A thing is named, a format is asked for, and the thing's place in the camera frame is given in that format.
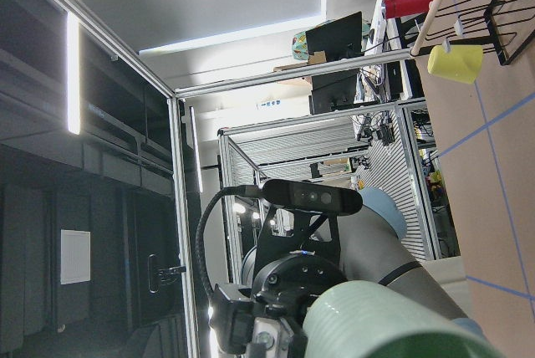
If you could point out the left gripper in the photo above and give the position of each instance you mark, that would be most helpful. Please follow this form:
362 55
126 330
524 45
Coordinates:
269 323

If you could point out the green plastic cup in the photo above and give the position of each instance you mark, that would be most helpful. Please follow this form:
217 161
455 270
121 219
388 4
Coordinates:
363 319

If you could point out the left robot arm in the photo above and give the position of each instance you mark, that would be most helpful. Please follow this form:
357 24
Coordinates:
365 246

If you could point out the yellow plastic cup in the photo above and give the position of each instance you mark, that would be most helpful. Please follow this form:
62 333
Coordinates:
462 63

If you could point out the black monitor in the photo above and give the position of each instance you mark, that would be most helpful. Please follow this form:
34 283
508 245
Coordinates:
339 39

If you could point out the red bottle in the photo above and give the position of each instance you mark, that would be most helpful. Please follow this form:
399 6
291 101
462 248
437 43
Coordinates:
402 8

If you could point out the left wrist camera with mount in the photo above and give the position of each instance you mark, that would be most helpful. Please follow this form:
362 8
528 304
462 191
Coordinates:
282 194

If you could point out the black wire cup rack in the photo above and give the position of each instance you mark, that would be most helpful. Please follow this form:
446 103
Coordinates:
503 27

